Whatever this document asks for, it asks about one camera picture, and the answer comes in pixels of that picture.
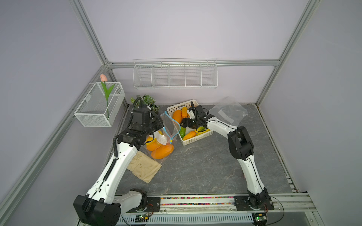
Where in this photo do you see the green mango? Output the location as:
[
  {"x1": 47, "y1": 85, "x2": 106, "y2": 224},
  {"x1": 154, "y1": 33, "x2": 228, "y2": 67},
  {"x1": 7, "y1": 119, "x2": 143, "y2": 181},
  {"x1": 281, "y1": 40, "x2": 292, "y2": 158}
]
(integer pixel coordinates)
[{"x1": 179, "y1": 127, "x2": 186, "y2": 138}]

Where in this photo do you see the clear zip-top bag blue zipper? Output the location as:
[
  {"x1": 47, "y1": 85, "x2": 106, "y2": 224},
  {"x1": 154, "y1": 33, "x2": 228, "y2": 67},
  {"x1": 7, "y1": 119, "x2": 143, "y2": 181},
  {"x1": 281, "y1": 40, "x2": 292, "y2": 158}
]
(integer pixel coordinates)
[{"x1": 145, "y1": 111, "x2": 181, "y2": 164}]

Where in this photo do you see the large orange mango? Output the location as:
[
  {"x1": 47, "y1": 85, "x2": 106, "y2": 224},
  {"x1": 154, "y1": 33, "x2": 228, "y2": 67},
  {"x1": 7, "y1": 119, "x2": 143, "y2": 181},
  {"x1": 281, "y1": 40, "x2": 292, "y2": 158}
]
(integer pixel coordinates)
[{"x1": 151, "y1": 144, "x2": 174, "y2": 160}]

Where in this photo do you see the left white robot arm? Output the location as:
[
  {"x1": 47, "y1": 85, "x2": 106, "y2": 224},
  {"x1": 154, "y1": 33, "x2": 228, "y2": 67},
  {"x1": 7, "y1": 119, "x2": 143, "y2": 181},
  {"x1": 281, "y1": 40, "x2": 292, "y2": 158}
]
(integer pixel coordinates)
[{"x1": 73, "y1": 98, "x2": 164, "y2": 226}]

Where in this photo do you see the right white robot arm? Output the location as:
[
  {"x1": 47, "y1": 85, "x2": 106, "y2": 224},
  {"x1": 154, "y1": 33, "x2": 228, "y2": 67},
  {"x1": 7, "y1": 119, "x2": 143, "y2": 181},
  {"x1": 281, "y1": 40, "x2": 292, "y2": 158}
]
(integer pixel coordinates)
[{"x1": 182, "y1": 101, "x2": 274, "y2": 211}]

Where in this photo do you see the yellow mango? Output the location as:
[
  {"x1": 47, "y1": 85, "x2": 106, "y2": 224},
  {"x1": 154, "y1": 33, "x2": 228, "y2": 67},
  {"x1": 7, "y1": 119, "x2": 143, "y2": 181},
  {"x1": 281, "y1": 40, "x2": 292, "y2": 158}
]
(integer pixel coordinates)
[{"x1": 194, "y1": 126, "x2": 210, "y2": 134}]

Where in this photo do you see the small orange mango front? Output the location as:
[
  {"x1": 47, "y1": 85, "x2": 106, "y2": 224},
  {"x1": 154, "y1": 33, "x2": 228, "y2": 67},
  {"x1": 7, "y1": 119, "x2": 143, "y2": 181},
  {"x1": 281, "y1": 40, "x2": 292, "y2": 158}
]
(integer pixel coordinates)
[{"x1": 183, "y1": 131, "x2": 197, "y2": 141}]

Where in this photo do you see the small orange mango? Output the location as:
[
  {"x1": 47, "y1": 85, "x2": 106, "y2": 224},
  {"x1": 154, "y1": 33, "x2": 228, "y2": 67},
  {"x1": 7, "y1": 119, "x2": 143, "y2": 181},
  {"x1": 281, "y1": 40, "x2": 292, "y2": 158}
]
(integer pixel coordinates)
[
  {"x1": 145, "y1": 137, "x2": 162, "y2": 152},
  {"x1": 183, "y1": 131, "x2": 197, "y2": 141}
]

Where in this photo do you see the orange mango top of basket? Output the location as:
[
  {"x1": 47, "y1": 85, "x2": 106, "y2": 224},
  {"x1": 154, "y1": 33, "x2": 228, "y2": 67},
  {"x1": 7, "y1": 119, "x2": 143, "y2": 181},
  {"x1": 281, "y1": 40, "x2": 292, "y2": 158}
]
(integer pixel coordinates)
[{"x1": 181, "y1": 107, "x2": 189, "y2": 119}]

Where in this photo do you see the orange mango back left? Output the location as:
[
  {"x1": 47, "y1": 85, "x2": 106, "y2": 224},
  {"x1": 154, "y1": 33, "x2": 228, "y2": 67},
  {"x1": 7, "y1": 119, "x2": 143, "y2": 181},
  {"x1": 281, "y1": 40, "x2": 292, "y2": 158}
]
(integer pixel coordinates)
[{"x1": 172, "y1": 110, "x2": 183, "y2": 124}]

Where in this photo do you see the small orange mango right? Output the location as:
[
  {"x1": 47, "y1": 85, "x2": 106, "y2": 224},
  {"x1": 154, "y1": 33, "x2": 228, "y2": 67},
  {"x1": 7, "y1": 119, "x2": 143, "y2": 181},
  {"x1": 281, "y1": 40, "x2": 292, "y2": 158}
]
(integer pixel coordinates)
[{"x1": 145, "y1": 137, "x2": 162, "y2": 152}]

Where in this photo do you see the green potted plant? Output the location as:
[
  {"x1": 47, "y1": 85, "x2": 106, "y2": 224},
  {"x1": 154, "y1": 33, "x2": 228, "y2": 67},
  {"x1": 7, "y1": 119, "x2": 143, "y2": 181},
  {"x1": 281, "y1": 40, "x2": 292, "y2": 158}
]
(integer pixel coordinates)
[{"x1": 131, "y1": 95, "x2": 161, "y2": 112}]

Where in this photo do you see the white plastic perforated basket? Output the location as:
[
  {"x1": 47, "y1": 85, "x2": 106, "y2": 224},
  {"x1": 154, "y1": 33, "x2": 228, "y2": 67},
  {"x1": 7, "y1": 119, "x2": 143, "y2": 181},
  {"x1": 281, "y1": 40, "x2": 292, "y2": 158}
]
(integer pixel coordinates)
[{"x1": 166, "y1": 99, "x2": 213, "y2": 146}]

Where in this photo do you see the pink artificial tulip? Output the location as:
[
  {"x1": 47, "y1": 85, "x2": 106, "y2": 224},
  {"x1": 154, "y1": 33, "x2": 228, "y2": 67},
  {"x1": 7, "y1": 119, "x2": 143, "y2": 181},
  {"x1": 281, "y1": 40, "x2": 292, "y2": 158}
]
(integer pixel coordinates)
[{"x1": 100, "y1": 74, "x2": 115, "y2": 118}]

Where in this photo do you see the white mesh wall basket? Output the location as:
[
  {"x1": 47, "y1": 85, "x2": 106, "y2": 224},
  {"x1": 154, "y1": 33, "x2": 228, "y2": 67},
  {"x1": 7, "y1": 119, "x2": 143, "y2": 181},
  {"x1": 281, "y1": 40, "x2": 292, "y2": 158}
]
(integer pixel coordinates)
[{"x1": 74, "y1": 82, "x2": 125, "y2": 128}]

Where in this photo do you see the white wire wall shelf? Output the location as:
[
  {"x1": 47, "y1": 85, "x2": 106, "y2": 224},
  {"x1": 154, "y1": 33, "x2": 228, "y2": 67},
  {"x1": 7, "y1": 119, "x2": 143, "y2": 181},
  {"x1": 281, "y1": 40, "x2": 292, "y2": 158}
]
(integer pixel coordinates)
[{"x1": 133, "y1": 58, "x2": 218, "y2": 89}]

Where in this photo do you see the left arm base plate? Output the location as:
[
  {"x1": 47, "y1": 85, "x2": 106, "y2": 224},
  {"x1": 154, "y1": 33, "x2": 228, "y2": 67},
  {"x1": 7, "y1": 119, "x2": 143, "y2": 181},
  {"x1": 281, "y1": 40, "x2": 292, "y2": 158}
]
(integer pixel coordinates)
[{"x1": 127, "y1": 196, "x2": 161, "y2": 213}]

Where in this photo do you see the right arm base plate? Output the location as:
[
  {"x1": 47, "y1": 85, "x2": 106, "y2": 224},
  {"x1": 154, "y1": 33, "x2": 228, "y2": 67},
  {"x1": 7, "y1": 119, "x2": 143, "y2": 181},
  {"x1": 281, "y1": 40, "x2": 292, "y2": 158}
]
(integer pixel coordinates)
[{"x1": 234, "y1": 195, "x2": 275, "y2": 212}]

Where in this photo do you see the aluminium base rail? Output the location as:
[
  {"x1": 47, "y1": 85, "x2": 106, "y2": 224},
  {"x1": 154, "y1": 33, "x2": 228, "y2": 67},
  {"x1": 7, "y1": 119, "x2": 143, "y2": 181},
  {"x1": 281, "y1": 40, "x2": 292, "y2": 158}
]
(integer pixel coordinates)
[{"x1": 115, "y1": 193, "x2": 323, "y2": 226}]

